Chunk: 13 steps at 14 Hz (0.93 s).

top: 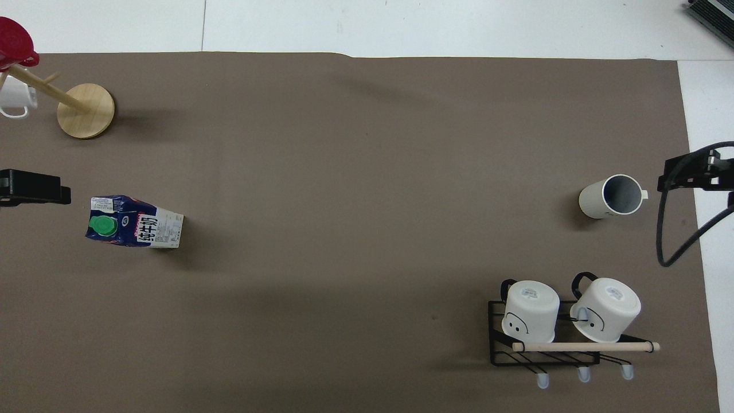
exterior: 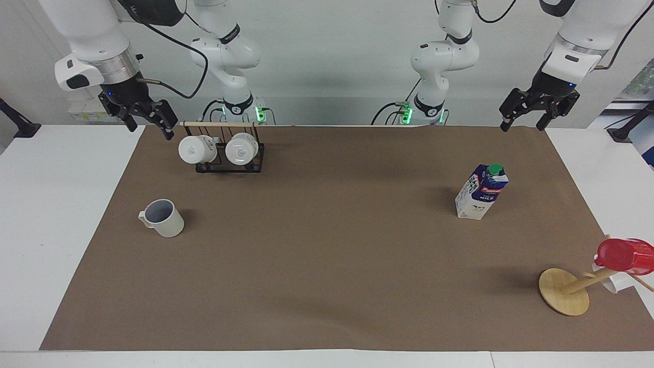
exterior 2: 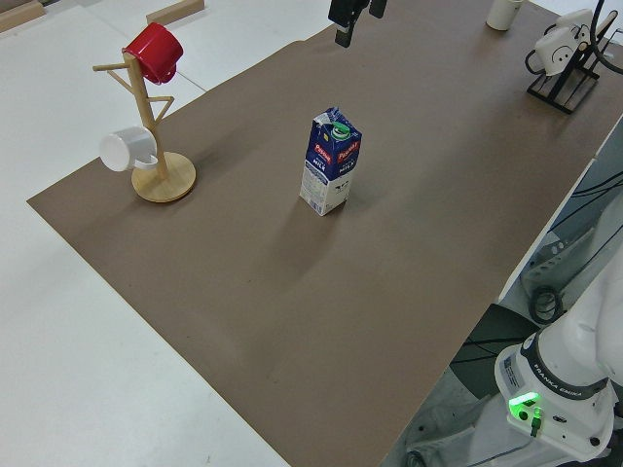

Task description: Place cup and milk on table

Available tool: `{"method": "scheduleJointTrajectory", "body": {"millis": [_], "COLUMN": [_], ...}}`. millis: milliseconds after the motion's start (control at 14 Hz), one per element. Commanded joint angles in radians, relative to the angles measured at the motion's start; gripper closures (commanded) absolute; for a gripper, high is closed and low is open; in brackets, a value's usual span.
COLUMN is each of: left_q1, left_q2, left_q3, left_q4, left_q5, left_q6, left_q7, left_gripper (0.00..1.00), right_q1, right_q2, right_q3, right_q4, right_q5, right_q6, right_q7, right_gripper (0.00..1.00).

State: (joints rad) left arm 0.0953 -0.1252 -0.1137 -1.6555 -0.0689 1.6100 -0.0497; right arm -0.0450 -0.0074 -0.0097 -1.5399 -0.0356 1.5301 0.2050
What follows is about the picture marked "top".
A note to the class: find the red cup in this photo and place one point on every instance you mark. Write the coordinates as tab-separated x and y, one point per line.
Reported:
12	40

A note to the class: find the wooden mug tree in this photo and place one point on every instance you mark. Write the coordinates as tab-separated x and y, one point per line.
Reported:
86	112

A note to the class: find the blue milk carton green cap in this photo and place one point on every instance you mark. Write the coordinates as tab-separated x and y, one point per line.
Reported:
135	226

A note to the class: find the grey white cup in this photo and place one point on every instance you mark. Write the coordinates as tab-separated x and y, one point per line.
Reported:
596	201

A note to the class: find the dark ribbed panel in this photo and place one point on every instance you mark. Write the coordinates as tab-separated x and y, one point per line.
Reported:
715	14

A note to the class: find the plain white mug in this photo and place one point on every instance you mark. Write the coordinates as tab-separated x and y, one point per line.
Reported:
17	96

